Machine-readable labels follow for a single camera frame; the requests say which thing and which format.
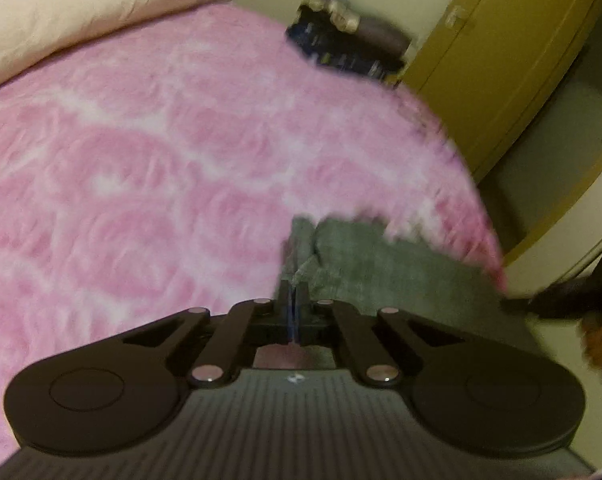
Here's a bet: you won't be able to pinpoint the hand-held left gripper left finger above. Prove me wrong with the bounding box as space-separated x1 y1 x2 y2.
124 280 295 389

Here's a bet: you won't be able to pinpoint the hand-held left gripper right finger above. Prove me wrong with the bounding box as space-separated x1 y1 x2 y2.
293 280 464 388

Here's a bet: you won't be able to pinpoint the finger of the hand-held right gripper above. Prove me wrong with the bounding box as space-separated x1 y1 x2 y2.
500 294 544 318

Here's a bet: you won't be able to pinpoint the grey plaid shorts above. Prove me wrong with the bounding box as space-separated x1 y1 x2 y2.
281 215 544 371

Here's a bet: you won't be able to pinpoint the pink floral blanket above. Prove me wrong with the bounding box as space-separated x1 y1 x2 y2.
0 0 506 466

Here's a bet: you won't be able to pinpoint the yellow wardrobe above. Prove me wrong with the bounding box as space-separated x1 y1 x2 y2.
398 0 602 293

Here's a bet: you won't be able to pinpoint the dark folded garment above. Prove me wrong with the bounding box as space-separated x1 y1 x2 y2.
353 16 415 61

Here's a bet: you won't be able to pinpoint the grey and white duvet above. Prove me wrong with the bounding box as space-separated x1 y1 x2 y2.
0 0 239 96

